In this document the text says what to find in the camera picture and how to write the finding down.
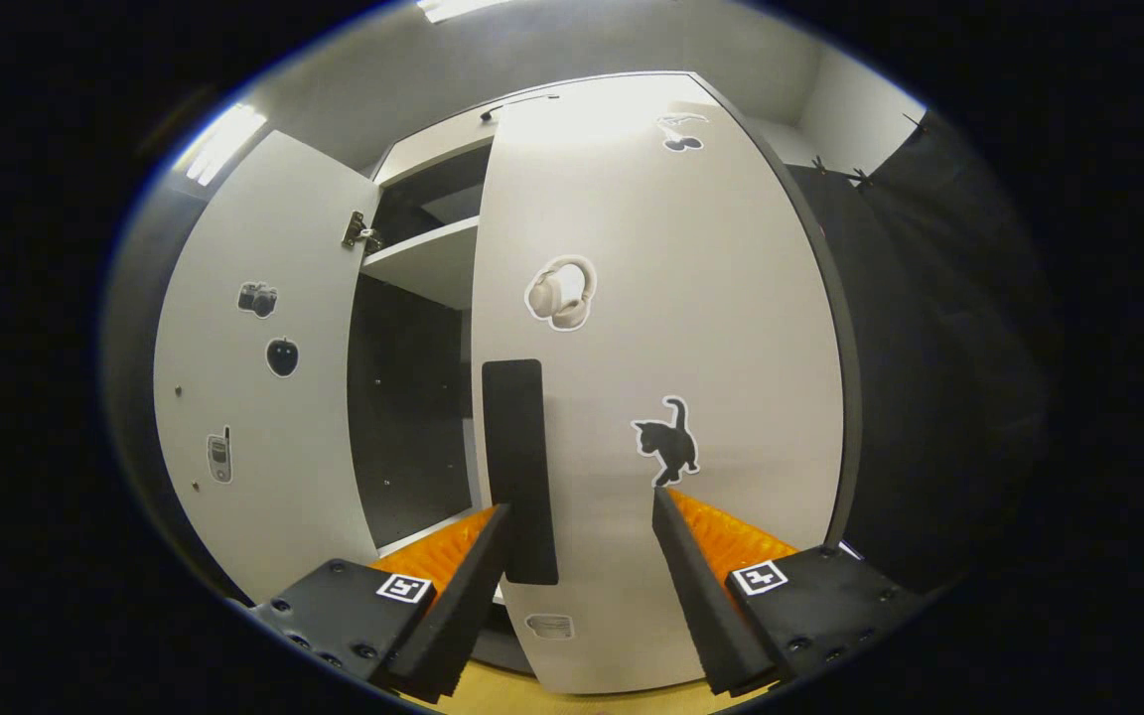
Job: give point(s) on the ceiling light panel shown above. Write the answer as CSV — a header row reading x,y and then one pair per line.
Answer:
x,y
453,8
219,144

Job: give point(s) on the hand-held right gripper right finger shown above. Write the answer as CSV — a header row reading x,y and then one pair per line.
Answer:
x,y
706,606

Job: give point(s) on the white cabinet drawer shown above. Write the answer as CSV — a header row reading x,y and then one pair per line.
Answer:
x,y
433,149

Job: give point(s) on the white door with phone sticker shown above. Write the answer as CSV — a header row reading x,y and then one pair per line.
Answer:
x,y
314,417

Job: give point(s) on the metal door hinge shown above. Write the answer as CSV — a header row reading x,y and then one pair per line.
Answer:
x,y
358,233

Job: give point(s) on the white cabinet shelf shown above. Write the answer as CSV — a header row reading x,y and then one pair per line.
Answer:
x,y
413,534
428,263

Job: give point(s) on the white and grey cabinet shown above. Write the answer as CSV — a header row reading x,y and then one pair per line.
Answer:
x,y
403,417

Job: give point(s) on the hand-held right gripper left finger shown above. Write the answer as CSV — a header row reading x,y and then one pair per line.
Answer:
x,y
453,626

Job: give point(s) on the white door with headphones sticker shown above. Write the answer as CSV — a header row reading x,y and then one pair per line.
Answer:
x,y
711,298

